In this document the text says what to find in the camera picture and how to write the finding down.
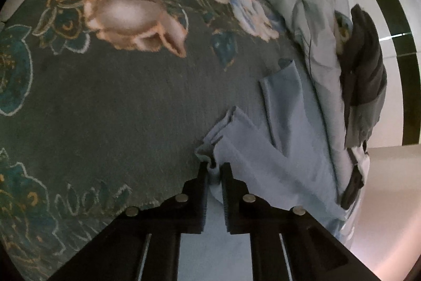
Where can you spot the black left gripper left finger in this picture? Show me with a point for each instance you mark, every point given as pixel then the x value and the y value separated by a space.
pixel 143 244

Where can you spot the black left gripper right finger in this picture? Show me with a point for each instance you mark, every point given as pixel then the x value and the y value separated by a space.
pixel 286 244

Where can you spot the light blue pants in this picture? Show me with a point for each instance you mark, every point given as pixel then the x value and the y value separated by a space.
pixel 283 158

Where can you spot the black rolled garment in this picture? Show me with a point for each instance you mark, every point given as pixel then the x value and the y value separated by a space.
pixel 352 190

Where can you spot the white garment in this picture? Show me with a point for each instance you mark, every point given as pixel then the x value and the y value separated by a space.
pixel 360 157

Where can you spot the dark grey jacket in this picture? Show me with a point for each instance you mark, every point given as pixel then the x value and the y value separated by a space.
pixel 363 78

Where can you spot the teal floral bed blanket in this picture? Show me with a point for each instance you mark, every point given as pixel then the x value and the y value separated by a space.
pixel 104 102

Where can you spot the grey daisy print duvet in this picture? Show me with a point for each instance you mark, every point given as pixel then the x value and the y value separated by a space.
pixel 312 37

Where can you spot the white black striped wardrobe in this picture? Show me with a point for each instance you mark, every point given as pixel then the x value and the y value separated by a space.
pixel 398 25

